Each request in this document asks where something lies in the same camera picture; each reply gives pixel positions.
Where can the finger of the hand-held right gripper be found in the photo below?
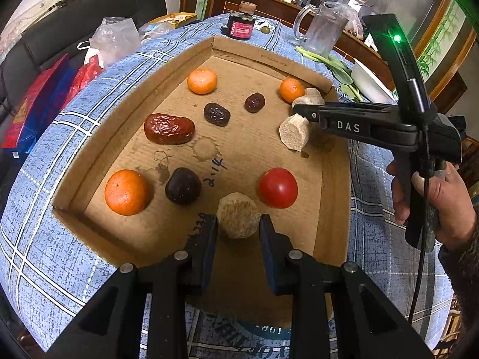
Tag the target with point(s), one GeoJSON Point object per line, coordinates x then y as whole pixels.
{"type": "Point", "coordinates": [307, 109]}

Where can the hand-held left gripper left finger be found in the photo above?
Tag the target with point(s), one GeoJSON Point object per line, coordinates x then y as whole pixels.
{"type": "Point", "coordinates": [209, 258]}

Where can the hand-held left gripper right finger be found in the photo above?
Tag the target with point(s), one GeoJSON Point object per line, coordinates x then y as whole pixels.
{"type": "Point", "coordinates": [270, 265]}

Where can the pale yam piece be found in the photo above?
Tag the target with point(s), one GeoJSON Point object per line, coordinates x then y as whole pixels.
{"type": "Point", "coordinates": [237, 215]}
{"type": "Point", "coordinates": [293, 132]}
{"type": "Point", "coordinates": [308, 98]}

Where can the small orange tangerine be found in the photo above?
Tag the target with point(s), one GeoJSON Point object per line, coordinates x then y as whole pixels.
{"type": "Point", "coordinates": [202, 81]}
{"type": "Point", "coordinates": [292, 89]}

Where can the dark wrinkled date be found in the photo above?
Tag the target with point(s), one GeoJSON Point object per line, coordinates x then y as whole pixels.
{"type": "Point", "coordinates": [216, 114]}
{"type": "Point", "coordinates": [255, 103]}

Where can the dark round fruit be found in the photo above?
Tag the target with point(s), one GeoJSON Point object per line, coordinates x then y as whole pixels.
{"type": "Point", "coordinates": [183, 186]}

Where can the red tomato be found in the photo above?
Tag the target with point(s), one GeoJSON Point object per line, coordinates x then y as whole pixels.
{"type": "Point", "coordinates": [278, 188]}

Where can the brown cardboard tray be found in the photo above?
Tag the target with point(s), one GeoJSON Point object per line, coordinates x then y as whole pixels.
{"type": "Point", "coordinates": [239, 149]}

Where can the large orange tangerine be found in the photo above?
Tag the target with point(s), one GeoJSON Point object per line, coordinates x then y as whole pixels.
{"type": "Point", "coordinates": [127, 192]}

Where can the large red date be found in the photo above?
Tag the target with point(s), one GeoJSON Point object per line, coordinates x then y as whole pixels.
{"type": "Point", "coordinates": [168, 129]}

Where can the person's right forearm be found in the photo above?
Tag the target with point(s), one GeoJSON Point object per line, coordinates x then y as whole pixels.
{"type": "Point", "coordinates": [462, 280]}

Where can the person's right hand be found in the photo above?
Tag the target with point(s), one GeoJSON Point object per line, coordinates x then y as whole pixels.
{"type": "Point", "coordinates": [449, 202]}

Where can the green leaf vegetable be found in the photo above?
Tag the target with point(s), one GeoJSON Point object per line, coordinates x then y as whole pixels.
{"type": "Point", "coordinates": [323, 60]}
{"type": "Point", "coordinates": [350, 89]}

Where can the white bowl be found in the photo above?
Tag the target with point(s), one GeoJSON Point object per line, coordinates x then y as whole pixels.
{"type": "Point", "coordinates": [370, 78]}

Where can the clear glass pitcher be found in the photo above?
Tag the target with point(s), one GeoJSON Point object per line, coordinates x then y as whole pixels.
{"type": "Point", "coordinates": [325, 30]}

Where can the small green fruit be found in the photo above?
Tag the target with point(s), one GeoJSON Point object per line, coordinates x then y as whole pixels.
{"type": "Point", "coordinates": [265, 29]}

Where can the filled translucent plastic bag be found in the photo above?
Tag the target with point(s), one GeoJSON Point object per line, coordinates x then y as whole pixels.
{"type": "Point", "coordinates": [354, 17]}

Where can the dark jar with red label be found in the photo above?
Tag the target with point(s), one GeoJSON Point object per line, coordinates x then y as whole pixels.
{"type": "Point", "coordinates": [241, 26]}

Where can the yellow box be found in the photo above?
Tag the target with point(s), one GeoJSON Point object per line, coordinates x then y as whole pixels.
{"type": "Point", "coordinates": [181, 18]}

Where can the clear plastic bag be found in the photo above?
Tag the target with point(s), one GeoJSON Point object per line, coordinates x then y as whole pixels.
{"type": "Point", "coordinates": [159, 30]}

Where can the white plastic bag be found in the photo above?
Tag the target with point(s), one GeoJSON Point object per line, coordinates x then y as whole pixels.
{"type": "Point", "coordinates": [116, 39]}

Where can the blue plaid tablecloth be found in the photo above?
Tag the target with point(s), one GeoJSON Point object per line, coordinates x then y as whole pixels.
{"type": "Point", "coordinates": [93, 82]}

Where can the red plastic bag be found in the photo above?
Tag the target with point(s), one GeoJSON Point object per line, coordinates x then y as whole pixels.
{"type": "Point", "coordinates": [86, 76]}

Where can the red and blue box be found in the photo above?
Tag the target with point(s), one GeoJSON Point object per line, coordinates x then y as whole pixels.
{"type": "Point", "coordinates": [37, 101]}

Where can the black leather sofa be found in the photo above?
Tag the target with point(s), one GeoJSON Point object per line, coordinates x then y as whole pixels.
{"type": "Point", "coordinates": [48, 33]}

